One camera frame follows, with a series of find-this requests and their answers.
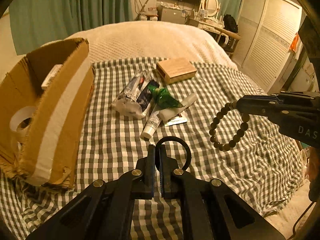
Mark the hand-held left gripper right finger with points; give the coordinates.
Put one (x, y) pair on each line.
(163, 172)

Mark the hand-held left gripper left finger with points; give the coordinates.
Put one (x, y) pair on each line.
(151, 170)

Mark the orange cloth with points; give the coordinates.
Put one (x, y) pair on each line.
(294, 42)

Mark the small brown box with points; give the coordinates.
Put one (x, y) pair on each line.
(177, 68)

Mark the wide green curtain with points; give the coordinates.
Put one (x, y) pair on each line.
(62, 5)

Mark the white red-printed sachet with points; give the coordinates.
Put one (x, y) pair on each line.
(178, 120)

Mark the silver foil packet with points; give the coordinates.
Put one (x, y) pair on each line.
(130, 90)

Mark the white tape roll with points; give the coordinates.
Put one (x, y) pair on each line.
(15, 118)

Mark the grey white checked cloth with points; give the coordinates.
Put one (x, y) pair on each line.
(112, 140)

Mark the small white box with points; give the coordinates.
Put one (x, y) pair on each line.
(51, 76)

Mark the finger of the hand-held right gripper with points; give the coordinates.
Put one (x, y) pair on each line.
(257, 106)

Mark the brown cardboard box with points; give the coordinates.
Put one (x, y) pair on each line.
(62, 110)

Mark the oval white-framed mirror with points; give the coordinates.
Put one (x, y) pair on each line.
(210, 3)

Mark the white dressing table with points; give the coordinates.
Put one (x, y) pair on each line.
(205, 25)

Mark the dark blue packet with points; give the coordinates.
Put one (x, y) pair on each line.
(146, 97)

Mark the grey mini fridge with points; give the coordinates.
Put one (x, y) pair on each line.
(172, 16)

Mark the wooden chair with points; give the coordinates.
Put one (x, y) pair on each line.
(228, 35)

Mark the green plastic wrapper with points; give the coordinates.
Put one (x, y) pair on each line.
(163, 96)

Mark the black bag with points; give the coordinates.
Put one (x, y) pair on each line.
(230, 23)

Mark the white louvred wardrobe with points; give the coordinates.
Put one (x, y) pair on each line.
(262, 42)

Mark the cream bed blanket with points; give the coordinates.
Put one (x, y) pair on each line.
(150, 40)

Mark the white tube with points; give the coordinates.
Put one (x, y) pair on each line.
(151, 122)

